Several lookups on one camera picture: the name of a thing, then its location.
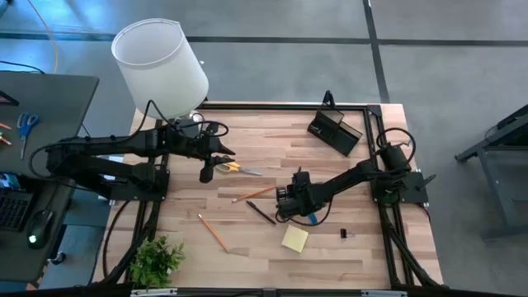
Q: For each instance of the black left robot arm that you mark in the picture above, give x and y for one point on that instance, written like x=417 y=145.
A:
x=103 y=146

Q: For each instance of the grey side desk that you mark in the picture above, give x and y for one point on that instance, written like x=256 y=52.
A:
x=49 y=103

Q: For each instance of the black aluminium table frame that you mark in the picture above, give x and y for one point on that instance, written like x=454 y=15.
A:
x=288 y=106

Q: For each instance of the white shade silver table lamp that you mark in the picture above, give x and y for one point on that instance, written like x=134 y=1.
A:
x=161 y=66

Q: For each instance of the black mesh desk organizer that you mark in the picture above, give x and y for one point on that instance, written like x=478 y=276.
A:
x=334 y=132

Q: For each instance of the orange marker pen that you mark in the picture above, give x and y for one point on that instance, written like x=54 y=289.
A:
x=5 y=140
x=4 y=125

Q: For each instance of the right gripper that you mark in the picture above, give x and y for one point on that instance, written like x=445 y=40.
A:
x=299 y=194

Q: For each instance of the black loop bracket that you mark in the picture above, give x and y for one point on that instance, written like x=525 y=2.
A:
x=328 y=98

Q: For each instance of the black binder clip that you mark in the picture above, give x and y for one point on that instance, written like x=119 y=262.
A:
x=345 y=233

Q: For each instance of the yellow sticky note pad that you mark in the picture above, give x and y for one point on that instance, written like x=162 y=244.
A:
x=295 y=239

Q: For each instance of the black keyboard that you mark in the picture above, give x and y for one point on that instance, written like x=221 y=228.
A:
x=14 y=210

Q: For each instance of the green potted plant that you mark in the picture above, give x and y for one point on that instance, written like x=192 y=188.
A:
x=156 y=260

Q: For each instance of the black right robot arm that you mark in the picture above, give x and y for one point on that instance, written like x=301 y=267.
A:
x=350 y=175

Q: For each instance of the orange pencil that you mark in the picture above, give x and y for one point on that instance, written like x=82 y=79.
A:
x=253 y=194
x=213 y=232

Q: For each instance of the black computer mouse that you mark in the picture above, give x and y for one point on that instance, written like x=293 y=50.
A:
x=39 y=229

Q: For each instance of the small blue eraser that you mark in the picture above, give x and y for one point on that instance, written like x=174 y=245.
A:
x=313 y=219

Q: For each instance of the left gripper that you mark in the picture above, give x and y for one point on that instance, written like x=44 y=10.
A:
x=194 y=142

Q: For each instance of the grey metal cart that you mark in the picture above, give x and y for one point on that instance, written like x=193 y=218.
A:
x=495 y=136

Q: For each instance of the silver aluminium bracket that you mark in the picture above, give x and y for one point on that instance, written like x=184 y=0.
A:
x=152 y=292
x=383 y=293

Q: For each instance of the black pen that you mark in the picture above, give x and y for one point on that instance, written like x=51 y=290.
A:
x=260 y=212

